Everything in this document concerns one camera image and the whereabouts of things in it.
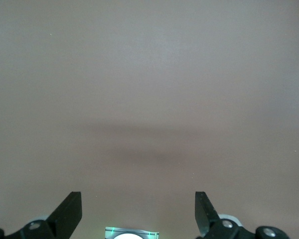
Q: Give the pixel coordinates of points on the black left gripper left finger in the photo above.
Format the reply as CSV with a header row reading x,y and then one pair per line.
x,y
62,219

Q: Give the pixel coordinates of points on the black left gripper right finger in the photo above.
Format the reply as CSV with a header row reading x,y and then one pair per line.
x,y
209,224

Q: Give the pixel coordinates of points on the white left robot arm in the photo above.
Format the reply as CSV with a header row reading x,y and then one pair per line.
x,y
128,236

